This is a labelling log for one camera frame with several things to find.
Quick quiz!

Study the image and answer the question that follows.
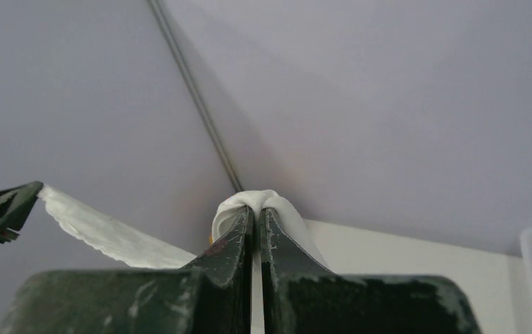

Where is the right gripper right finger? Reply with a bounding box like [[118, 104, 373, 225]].
[[259, 209, 481, 333]]

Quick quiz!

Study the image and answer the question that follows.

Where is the left corner metal post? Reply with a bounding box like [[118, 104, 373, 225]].
[[147, 0, 244, 192]]

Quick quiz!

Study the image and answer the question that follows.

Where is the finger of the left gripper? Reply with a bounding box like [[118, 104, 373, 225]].
[[0, 181, 44, 244]]

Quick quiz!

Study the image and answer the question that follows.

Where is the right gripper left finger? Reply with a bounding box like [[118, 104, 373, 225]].
[[0, 207, 254, 333]]

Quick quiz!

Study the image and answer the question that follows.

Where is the white t shirt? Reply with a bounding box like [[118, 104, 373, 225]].
[[38, 185, 327, 269]]

